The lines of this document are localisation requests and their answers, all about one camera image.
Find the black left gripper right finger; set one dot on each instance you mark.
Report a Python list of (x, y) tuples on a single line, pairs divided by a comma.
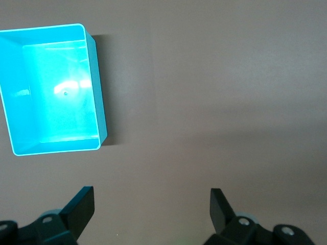
[(219, 211)]

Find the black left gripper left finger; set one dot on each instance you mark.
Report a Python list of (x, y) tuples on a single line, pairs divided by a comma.
[(76, 211)]

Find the brown table mat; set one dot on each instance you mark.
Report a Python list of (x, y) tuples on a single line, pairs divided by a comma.
[(204, 89)]

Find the turquoise plastic bin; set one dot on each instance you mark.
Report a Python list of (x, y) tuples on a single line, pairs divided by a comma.
[(58, 102)]

